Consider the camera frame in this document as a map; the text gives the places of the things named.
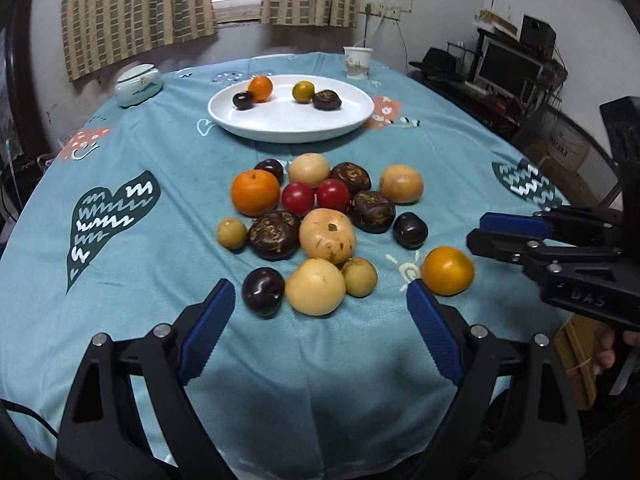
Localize computer monitor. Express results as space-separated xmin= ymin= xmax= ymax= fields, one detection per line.
xmin=476 ymin=40 xmax=547 ymax=97

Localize black cable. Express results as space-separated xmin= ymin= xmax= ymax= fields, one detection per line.
xmin=0 ymin=398 xmax=60 ymax=439

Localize white power strip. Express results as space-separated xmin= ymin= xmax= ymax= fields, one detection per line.
xmin=361 ymin=2 xmax=404 ymax=22

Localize white ceramic lidded jar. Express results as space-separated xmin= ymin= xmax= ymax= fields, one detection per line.
xmin=114 ymin=63 xmax=162 ymax=108

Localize black speaker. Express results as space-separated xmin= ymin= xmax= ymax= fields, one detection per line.
xmin=519 ymin=14 xmax=558 ymax=59

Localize white paper cup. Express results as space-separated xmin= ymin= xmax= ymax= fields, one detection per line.
xmin=343 ymin=46 xmax=374 ymax=80

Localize teal printed tablecloth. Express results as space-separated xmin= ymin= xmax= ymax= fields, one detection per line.
xmin=0 ymin=51 xmax=581 ymax=471

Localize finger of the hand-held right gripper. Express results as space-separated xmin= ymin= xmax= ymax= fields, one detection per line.
xmin=467 ymin=229 xmax=622 ymax=267
xmin=480 ymin=207 xmax=626 ymax=247

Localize red tomato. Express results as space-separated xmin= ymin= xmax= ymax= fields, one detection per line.
xmin=281 ymin=182 xmax=316 ymax=217
xmin=316 ymin=178 xmax=351 ymax=213

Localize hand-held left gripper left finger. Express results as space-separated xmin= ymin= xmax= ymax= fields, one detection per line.
xmin=55 ymin=278 xmax=236 ymax=480

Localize small orange mandarin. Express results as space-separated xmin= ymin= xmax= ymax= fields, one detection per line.
xmin=248 ymin=75 xmax=274 ymax=103

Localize large orange mandarin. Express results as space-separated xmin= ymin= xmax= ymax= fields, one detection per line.
xmin=230 ymin=169 xmax=281 ymax=217

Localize black bag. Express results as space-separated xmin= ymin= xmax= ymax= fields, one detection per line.
xmin=409 ymin=47 xmax=459 ymax=86

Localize cardboard box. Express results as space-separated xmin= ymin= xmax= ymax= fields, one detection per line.
xmin=552 ymin=315 xmax=615 ymax=412
xmin=529 ymin=121 xmax=592 ymax=172

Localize white power cable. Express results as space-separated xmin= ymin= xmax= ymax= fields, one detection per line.
xmin=356 ymin=12 xmax=388 ymax=49

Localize small yellow-green longan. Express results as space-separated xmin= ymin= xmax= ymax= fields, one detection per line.
xmin=341 ymin=257 xmax=378 ymax=298
xmin=216 ymin=217 xmax=249 ymax=250

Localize person's right hand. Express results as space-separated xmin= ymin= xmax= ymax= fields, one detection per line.
xmin=591 ymin=329 xmax=626 ymax=377

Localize beige round fruit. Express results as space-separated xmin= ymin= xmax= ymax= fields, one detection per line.
xmin=380 ymin=164 xmax=425 ymax=205
xmin=288 ymin=153 xmax=332 ymax=188
xmin=299 ymin=207 xmax=357 ymax=266
xmin=285 ymin=258 xmax=347 ymax=317

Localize dark brown water chestnut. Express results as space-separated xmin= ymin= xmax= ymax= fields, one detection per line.
xmin=347 ymin=190 xmax=397 ymax=234
xmin=249 ymin=210 xmax=302 ymax=261
xmin=330 ymin=162 xmax=372 ymax=196
xmin=312 ymin=89 xmax=343 ymax=111

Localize yellow-orange tangerine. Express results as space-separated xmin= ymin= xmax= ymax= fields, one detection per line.
xmin=421 ymin=246 xmax=475 ymax=297

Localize black computer desk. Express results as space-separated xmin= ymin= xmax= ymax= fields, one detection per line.
xmin=410 ymin=27 xmax=571 ymax=138

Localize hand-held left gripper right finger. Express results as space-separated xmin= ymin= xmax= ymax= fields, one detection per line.
xmin=406 ymin=278 xmax=586 ymax=480

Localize white oval plate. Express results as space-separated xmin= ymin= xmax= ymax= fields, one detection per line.
xmin=208 ymin=74 xmax=375 ymax=143

